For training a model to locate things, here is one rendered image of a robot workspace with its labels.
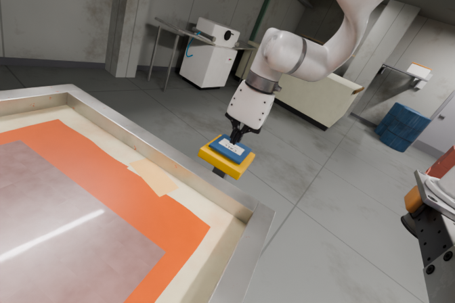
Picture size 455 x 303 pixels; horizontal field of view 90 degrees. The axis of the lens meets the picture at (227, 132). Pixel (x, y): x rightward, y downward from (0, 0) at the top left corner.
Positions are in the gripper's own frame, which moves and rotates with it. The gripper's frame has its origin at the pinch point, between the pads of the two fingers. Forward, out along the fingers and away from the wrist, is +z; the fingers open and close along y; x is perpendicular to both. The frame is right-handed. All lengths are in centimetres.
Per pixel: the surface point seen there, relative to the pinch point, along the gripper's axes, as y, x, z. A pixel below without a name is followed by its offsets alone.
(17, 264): 7.2, 47.0, 4.8
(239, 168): -5.4, 5.4, 5.0
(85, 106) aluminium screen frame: 31.0, 21.2, 2.0
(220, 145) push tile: 2.5, 2.7, 3.3
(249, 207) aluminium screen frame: -12.4, 20.6, 1.3
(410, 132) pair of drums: -244, -556, 52
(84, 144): 22.2, 27.6, 4.8
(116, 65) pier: 229, -177, 85
